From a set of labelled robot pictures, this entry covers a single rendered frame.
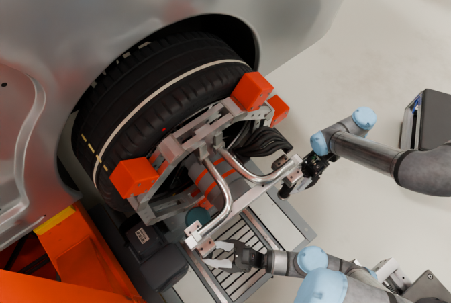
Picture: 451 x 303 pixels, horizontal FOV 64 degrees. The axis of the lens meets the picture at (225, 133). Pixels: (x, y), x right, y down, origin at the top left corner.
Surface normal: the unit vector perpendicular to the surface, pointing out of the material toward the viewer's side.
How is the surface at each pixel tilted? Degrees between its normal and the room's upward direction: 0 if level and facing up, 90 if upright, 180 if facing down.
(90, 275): 36
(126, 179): 45
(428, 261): 0
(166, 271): 0
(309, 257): 0
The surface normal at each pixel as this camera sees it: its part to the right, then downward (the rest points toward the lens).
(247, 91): -0.62, 0.19
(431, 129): 0.04, -0.44
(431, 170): -0.66, -0.15
